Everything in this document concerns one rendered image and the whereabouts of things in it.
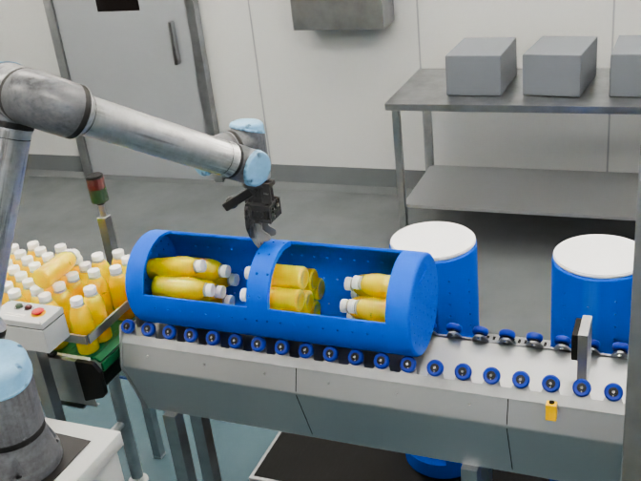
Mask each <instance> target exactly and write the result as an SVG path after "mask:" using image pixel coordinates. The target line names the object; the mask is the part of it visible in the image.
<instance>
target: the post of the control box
mask: <svg viewBox="0 0 641 481"><path fill-rule="evenodd" d="M26 351H27V353H28V356H29V358H30V360H31V364H32V371H33V375H34V379H35V382H36V386H37V389H38V392H39V396H40V399H41V402H42V406H43V409H44V411H45V415H46V418H50V419H55V420H60V421H65V422H67V421H66V418H65V414H64V411H63V408H62V405H61V401H60V398H59V394H58V391H57V387H56V384H55V380H54V378H53V374H52V368H51V365H50V361H49V358H48V355H47V353H45V352H38V351H32V350H26Z"/></svg>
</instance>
